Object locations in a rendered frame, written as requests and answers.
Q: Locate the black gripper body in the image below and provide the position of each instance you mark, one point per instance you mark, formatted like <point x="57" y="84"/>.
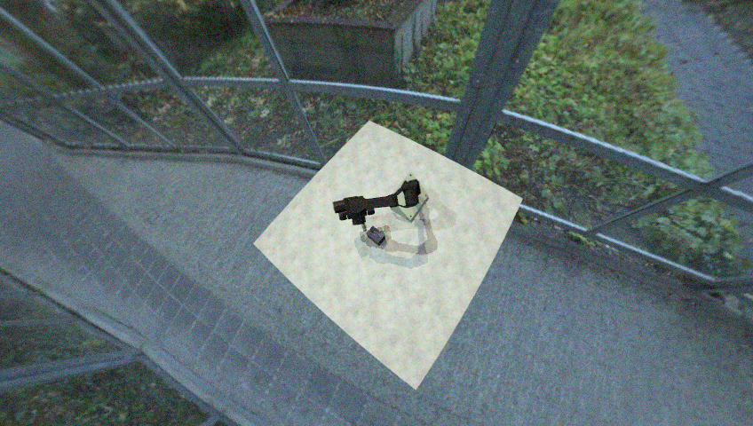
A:
<point x="342" y="215"/>

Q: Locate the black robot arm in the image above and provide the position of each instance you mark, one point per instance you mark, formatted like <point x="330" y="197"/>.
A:
<point x="356" y="204"/>

